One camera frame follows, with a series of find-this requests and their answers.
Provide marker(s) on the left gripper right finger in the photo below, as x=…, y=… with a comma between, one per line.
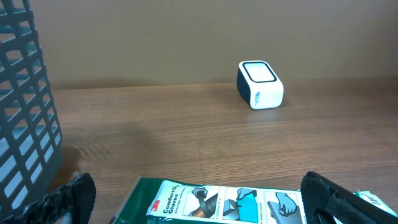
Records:
x=326, y=202

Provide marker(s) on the green 3M gloves package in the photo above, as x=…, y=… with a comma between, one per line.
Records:
x=154, y=200

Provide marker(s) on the mint green wipes packet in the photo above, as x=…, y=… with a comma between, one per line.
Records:
x=375, y=200

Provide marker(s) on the grey plastic mesh basket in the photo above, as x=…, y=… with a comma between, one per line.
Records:
x=30, y=129

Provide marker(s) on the white barcode scanner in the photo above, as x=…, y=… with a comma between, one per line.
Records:
x=258, y=85

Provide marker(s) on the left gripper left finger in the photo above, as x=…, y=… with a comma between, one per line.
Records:
x=76, y=198

